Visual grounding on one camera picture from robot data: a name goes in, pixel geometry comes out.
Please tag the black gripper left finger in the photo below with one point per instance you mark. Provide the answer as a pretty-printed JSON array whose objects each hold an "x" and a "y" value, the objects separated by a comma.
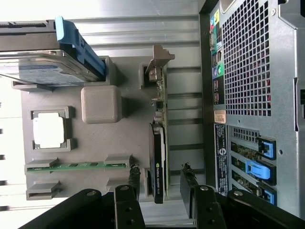
[{"x": 128, "y": 207}]

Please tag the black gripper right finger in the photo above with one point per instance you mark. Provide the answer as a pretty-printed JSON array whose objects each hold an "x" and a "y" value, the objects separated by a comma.
[{"x": 205, "y": 207}]

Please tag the blue expansion slot clip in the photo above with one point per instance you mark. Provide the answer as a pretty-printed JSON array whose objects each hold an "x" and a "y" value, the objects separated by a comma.
[
  {"x": 256, "y": 169},
  {"x": 270, "y": 196},
  {"x": 268, "y": 149}
]

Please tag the green RAM stick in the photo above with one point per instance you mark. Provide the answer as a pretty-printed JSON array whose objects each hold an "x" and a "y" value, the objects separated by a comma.
[{"x": 78, "y": 165}]

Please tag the grey plastic parts rack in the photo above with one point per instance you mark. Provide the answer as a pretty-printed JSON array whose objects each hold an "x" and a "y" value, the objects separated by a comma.
[{"x": 95, "y": 143}]

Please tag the silver CPU chip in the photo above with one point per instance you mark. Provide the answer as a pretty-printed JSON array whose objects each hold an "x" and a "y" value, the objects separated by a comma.
[{"x": 48, "y": 130}]

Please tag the open black PC case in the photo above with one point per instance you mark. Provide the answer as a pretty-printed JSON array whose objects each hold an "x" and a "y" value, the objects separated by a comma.
[{"x": 286, "y": 71}]

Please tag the hard disk with blue caddy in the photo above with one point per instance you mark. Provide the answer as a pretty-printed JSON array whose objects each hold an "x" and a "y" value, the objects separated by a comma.
[{"x": 47, "y": 69}]

